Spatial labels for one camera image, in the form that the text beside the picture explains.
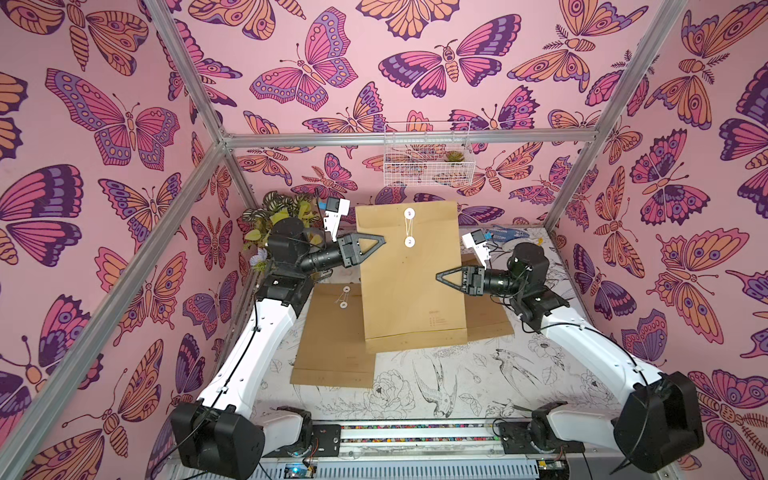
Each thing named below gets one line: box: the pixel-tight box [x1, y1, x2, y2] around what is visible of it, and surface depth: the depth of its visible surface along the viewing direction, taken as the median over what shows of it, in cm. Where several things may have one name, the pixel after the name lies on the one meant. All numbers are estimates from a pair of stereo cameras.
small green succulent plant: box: [444, 150, 465, 162], surface depth 94 cm
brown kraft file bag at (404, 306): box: [356, 200, 467, 354], surface depth 68 cm
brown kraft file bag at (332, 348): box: [290, 283, 376, 389], surface depth 89 cm
